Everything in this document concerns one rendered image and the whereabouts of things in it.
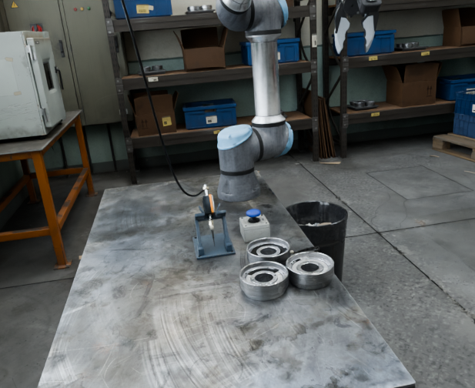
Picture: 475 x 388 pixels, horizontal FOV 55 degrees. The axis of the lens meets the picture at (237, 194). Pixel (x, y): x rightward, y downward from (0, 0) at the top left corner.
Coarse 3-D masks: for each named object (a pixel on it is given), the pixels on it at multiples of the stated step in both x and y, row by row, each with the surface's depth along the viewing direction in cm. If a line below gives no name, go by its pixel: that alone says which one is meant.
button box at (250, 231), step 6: (258, 216) 125; (264, 216) 125; (240, 222) 124; (246, 222) 122; (252, 222) 122; (258, 222) 121; (264, 222) 121; (240, 228) 126; (246, 228) 119; (252, 228) 120; (258, 228) 120; (264, 228) 120; (246, 234) 120; (252, 234) 120; (258, 234) 121; (264, 234) 121; (246, 240) 121; (252, 240) 121
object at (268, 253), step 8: (256, 240) 112; (264, 240) 113; (272, 240) 113; (280, 240) 112; (248, 248) 110; (264, 248) 111; (272, 248) 110; (288, 248) 107; (248, 256) 107; (256, 256) 104; (264, 256) 104; (272, 256) 104; (280, 256) 104; (288, 256) 106
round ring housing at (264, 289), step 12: (252, 264) 101; (264, 264) 102; (276, 264) 101; (240, 276) 96; (252, 276) 98; (264, 276) 100; (276, 276) 97; (288, 276) 96; (252, 288) 93; (264, 288) 92; (276, 288) 93; (264, 300) 94
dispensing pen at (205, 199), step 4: (204, 188) 119; (208, 188) 119; (208, 192) 119; (204, 196) 117; (208, 196) 117; (204, 200) 116; (208, 200) 117; (204, 204) 116; (208, 204) 116; (204, 208) 117; (208, 208) 116; (204, 212) 118; (208, 212) 116; (208, 216) 117; (212, 220) 117; (212, 224) 117; (212, 228) 116; (212, 232) 116; (212, 236) 116
